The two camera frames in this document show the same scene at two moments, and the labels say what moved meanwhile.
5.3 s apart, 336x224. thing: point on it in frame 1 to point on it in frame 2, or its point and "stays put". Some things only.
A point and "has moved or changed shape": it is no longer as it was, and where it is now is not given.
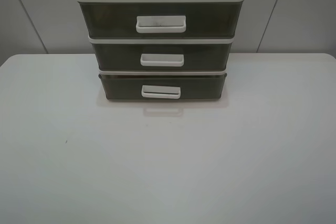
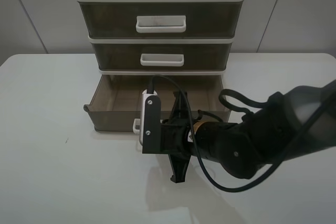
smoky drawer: (161, 56) stays put
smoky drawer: (161, 19) stays put
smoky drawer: (165, 86) has moved or changed shape
